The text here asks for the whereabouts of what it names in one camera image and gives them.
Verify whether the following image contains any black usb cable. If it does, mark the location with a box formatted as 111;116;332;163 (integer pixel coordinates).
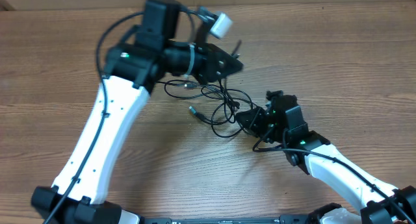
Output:
188;77;261;139

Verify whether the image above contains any black usb cable split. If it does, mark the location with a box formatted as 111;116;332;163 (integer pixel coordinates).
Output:
162;49;240;110

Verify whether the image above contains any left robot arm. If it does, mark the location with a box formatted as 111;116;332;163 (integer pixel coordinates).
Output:
31;0;243;224

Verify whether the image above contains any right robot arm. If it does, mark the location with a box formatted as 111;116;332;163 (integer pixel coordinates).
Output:
235;91;415;223

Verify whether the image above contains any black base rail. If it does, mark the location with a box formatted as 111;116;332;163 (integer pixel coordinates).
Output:
139;214;310;224

